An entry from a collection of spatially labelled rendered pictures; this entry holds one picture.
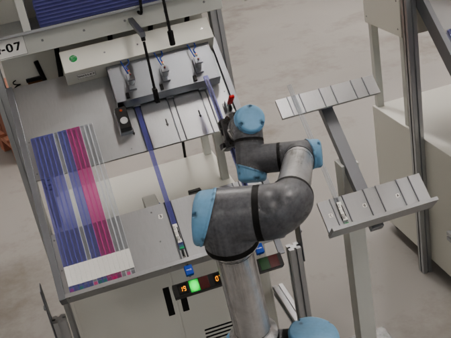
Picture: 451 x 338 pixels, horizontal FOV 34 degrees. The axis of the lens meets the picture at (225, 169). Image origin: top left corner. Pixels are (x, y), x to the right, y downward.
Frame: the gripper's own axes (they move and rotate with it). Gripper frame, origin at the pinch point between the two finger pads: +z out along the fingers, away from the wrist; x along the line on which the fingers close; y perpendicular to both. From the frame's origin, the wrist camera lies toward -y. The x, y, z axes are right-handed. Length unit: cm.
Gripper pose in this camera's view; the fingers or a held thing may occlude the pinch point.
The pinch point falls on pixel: (231, 148)
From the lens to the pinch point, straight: 217.1
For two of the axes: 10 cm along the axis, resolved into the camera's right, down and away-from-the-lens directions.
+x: -9.5, 2.7, -1.8
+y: -2.9, -9.5, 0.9
